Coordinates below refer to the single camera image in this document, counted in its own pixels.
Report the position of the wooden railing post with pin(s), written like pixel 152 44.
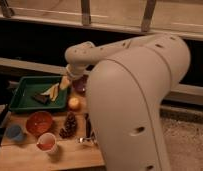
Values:
pixel 85 9
pixel 148 14
pixel 7 11

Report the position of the black handled spatula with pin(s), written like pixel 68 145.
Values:
pixel 88 126

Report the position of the yellow apple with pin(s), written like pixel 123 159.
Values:
pixel 74 103

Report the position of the white cup red inside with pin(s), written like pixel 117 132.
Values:
pixel 47 143

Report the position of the yellow banana pieces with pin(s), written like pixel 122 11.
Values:
pixel 52 92

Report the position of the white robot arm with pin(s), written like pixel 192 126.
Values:
pixel 124 90

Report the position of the blue cup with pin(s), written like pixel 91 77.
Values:
pixel 15 133

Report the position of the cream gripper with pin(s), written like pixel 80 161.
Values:
pixel 65 83

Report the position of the orange bowl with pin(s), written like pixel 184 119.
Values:
pixel 39 122

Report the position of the green plastic tray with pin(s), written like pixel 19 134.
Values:
pixel 23 102

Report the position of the dark grape bunch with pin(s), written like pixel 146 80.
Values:
pixel 70 126

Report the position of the wooden railing post right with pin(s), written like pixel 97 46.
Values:
pixel 148 14

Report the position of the purple bowl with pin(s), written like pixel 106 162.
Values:
pixel 80 84

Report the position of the metal measuring cup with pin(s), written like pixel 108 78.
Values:
pixel 85 139

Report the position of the wooden railing post middle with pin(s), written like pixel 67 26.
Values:
pixel 85 9

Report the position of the wooden railing post left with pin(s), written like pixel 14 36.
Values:
pixel 7 11

